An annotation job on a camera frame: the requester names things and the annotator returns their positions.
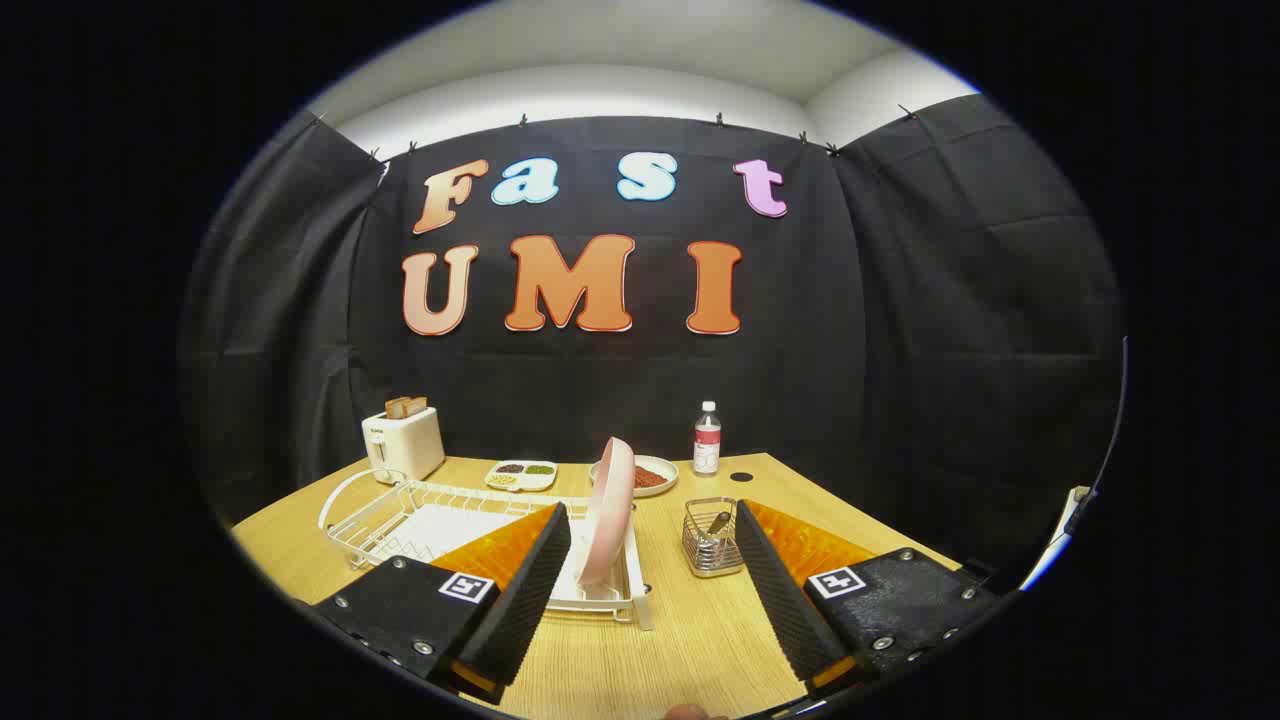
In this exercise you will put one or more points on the dark brown spoon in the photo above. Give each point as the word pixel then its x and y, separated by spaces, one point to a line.
pixel 720 522

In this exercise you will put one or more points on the white toaster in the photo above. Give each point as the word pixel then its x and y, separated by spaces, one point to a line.
pixel 410 445

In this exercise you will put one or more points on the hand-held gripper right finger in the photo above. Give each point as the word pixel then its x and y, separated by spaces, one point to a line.
pixel 785 600

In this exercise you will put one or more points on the black backdrop cloth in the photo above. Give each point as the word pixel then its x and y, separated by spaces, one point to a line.
pixel 600 390

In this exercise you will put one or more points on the white compartment dish with beans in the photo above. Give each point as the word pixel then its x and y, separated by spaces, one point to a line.
pixel 520 476

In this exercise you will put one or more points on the clear bottle with red label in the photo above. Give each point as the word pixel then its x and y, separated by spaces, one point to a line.
pixel 707 445

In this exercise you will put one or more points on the pink plate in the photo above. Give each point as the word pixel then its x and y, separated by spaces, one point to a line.
pixel 610 510

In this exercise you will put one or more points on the white round plate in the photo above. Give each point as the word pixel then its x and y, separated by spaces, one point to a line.
pixel 662 489

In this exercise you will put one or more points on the brown toast slice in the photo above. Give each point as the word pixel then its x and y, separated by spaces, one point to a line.
pixel 416 405
pixel 395 408

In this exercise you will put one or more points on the red meat slices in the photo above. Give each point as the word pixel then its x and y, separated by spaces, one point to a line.
pixel 650 477

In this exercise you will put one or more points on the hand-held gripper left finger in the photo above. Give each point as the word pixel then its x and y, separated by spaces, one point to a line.
pixel 520 600

